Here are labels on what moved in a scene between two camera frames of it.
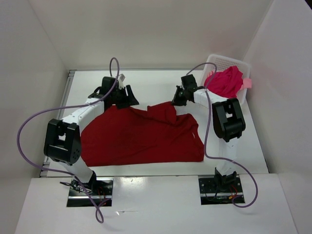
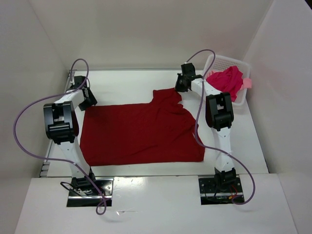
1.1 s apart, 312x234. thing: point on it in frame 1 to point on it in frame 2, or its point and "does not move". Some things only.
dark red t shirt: x=157 y=134 does not move
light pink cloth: x=247 y=83 does not move
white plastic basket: x=216 y=63 does not move
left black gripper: x=128 y=100 to x=92 y=101
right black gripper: x=176 y=101 to x=178 y=87
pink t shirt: x=225 y=83 does not move
